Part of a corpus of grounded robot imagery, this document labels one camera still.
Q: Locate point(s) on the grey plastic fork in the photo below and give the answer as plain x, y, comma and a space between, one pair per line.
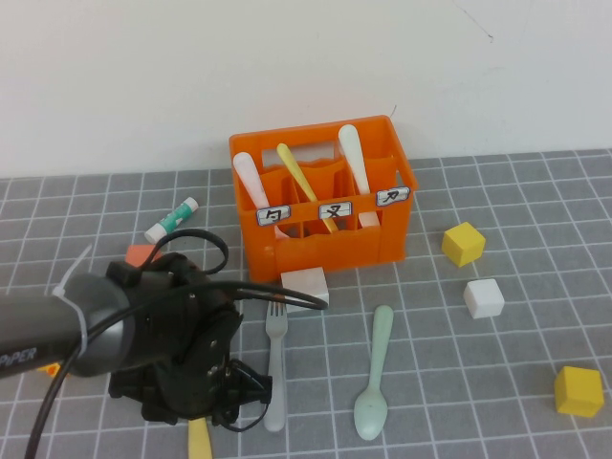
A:
276, 373

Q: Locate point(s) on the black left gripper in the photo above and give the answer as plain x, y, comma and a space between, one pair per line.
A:
191, 363

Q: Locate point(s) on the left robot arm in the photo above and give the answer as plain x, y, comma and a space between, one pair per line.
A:
57, 325

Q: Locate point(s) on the orange plastic cutlery holder crate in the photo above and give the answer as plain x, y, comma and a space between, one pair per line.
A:
344, 251

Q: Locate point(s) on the white power adapter block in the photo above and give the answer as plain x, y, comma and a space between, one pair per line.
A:
306, 282

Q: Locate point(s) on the orange block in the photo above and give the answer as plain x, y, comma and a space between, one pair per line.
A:
138, 253

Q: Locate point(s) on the yellow cube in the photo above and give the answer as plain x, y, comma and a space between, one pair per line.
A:
463, 244
578, 392

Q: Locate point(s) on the paper label with spoon character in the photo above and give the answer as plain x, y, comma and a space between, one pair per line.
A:
273, 216

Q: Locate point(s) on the grey checked table mat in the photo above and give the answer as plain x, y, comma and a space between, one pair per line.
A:
478, 358

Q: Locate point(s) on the yellow rubber duck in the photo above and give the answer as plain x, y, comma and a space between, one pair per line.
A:
50, 369

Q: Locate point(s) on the yellow plastic fork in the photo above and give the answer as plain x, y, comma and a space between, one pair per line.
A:
200, 440

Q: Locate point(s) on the white cube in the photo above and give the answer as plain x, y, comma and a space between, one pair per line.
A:
484, 299

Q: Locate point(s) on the mint green plastic spoon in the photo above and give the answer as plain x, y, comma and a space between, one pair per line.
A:
370, 416

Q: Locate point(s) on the white green glue stick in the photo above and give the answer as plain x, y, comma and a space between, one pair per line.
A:
170, 221

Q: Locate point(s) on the paper label with fork character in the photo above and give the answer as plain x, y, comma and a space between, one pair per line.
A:
335, 211

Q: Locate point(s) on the paper label with knife character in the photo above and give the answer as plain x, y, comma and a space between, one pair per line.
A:
393, 196

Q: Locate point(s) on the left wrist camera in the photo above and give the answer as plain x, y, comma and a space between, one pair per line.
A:
196, 279

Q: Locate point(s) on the white zip tie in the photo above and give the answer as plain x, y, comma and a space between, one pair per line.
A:
72, 287

